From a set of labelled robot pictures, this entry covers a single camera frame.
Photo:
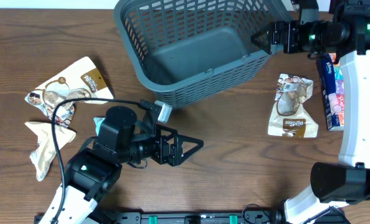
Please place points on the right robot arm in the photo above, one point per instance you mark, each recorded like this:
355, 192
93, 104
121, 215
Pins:
347, 182

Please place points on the panifee snack bag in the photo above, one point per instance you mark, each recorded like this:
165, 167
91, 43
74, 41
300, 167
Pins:
82, 79
288, 117

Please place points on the Kleenex tissue multipack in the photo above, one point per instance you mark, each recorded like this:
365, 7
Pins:
332, 89

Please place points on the grey plastic basket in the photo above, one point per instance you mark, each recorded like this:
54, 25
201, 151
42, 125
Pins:
187, 50

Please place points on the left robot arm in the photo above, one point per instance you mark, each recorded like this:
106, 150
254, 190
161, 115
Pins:
94, 170

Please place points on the teal snack packet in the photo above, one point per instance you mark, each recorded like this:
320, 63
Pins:
98, 122

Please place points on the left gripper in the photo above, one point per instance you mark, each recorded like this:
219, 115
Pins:
174, 159

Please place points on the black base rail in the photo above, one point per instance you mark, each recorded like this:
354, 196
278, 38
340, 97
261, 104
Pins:
250, 216

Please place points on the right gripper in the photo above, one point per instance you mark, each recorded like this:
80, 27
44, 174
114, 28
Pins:
282, 37

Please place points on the crumpled beige paper bag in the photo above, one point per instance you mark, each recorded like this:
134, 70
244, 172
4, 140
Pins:
45, 151

